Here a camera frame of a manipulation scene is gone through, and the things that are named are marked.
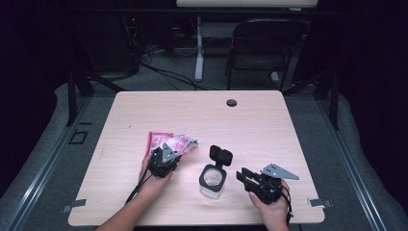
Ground black floor cables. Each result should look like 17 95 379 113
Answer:
140 44 213 91

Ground person's left hand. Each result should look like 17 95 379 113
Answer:
138 153 176 196

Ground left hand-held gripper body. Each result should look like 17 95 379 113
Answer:
147 142 182 179

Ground hand-held gripper black cable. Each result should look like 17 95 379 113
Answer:
124 167 152 205
280 184 294 225

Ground pink and white plastic bag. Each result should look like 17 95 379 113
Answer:
145 131 199 162

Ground black folding chair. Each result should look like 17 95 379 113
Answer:
225 17 311 92

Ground left hand-held gripper black cable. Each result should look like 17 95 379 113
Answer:
124 167 152 205

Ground white desk leg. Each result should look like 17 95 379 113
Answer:
194 16 205 82

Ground black metal stand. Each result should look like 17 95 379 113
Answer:
282 68 341 131
65 68 126 127

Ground grey metal bracket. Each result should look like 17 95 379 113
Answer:
307 197 334 209
62 198 88 215

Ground clear jar with black lid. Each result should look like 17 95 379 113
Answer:
198 144 234 199

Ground person's right hand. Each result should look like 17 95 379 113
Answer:
248 179 292 225

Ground aluminium floor rail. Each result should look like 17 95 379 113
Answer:
316 95 389 231
0 95 94 231

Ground dark computer tower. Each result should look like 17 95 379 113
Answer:
76 13 142 75

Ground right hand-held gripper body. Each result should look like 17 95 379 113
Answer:
246 163 300 205

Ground right hand-held gripper black cable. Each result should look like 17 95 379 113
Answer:
280 184 294 225

